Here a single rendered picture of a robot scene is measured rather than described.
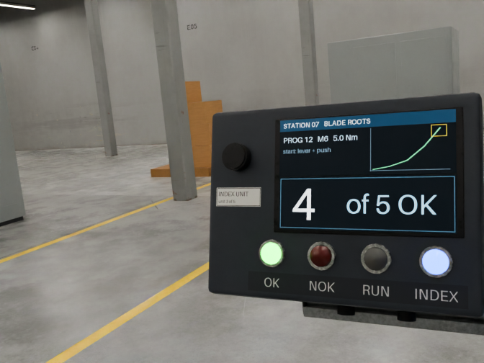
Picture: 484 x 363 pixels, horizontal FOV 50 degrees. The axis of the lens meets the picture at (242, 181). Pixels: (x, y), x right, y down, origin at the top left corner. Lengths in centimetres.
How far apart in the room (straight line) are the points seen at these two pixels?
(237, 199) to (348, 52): 777
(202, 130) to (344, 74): 247
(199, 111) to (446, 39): 388
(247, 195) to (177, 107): 604
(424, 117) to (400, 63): 759
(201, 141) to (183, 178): 215
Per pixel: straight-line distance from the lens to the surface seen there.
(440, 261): 46
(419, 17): 1325
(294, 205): 50
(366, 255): 47
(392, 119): 48
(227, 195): 53
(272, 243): 50
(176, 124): 656
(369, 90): 816
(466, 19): 1311
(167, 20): 662
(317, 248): 48
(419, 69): 801
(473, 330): 55
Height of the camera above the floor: 127
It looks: 9 degrees down
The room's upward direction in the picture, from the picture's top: 5 degrees counter-clockwise
